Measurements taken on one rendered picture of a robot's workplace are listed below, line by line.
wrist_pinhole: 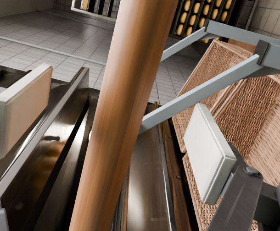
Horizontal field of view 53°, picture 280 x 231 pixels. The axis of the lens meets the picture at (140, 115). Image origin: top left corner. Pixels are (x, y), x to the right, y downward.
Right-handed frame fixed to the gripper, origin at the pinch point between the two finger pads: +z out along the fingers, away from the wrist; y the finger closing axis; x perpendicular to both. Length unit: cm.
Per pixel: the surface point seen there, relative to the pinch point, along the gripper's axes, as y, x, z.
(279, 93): 60, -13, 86
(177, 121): 36, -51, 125
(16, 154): -23, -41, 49
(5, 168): -23, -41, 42
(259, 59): 23.8, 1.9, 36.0
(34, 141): -21, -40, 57
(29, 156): -19, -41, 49
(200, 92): 15.6, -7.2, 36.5
